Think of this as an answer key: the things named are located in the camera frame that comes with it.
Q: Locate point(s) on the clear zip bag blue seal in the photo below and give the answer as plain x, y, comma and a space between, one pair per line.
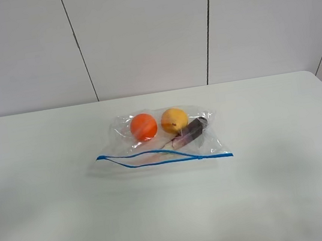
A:
123, 153

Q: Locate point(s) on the yellow round fruit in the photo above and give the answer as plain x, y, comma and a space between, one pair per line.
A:
173, 120

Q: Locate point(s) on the orange round fruit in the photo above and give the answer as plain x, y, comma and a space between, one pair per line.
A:
143, 127

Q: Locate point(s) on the purple eggplant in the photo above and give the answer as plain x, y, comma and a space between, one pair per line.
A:
192, 131

